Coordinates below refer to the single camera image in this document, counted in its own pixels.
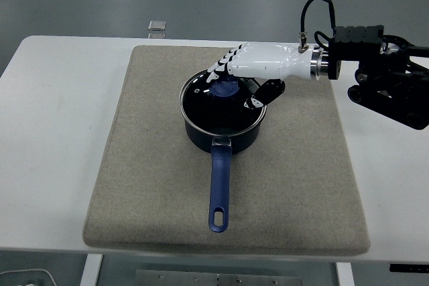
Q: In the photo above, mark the grey metal plate with screws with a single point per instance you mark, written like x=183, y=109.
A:
x=218, y=279

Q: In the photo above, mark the black table control panel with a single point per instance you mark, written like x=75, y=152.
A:
x=409, y=268

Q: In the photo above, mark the glass pot lid blue knob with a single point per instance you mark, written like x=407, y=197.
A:
x=218, y=112

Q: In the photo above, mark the white table leg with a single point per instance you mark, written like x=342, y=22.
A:
x=345, y=276
x=90, y=271

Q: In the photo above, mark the silver floor outlet cover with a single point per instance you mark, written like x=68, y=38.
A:
x=157, y=24
x=156, y=35

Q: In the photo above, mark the beige fabric mat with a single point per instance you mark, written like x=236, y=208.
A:
x=301, y=165

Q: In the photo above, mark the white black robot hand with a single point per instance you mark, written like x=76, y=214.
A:
x=268, y=60

